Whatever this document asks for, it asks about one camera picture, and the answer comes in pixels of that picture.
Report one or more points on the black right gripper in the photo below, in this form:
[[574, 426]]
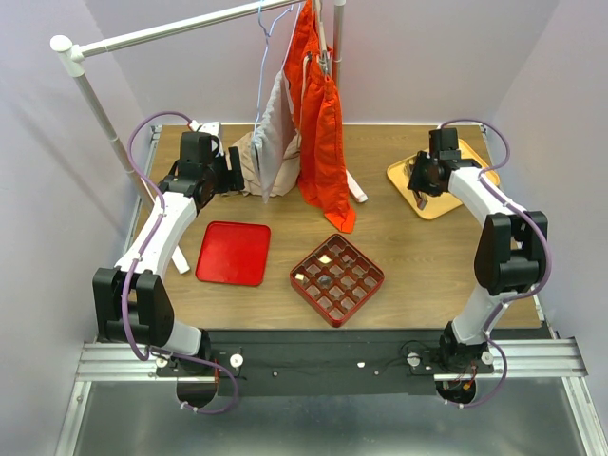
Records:
[[416, 181]]

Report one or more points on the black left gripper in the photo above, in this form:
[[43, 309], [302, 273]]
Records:
[[235, 181]]

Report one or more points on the metal tongs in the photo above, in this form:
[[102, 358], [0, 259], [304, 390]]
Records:
[[421, 199]]

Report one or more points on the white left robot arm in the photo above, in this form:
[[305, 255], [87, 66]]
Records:
[[131, 302]]

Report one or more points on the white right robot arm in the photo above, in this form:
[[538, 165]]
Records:
[[512, 260]]

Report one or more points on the red chocolate box tray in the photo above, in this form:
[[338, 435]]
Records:
[[355, 279]]

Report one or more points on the yellow plastic tray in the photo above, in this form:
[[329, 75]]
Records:
[[399, 173]]

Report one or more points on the beige crumpled cloth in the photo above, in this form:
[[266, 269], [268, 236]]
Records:
[[287, 174]]

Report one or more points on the grey hanging towel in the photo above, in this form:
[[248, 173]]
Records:
[[275, 154]]

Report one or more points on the red tin lid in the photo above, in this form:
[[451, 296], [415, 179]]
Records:
[[233, 253]]

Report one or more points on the orange hanging shorts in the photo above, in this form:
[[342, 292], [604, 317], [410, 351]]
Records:
[[317, 117]]

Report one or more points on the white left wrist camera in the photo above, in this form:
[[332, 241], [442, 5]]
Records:
[[212, 128]]

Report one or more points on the white clothes rack frame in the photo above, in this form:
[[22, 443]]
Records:
[[95, 95]]

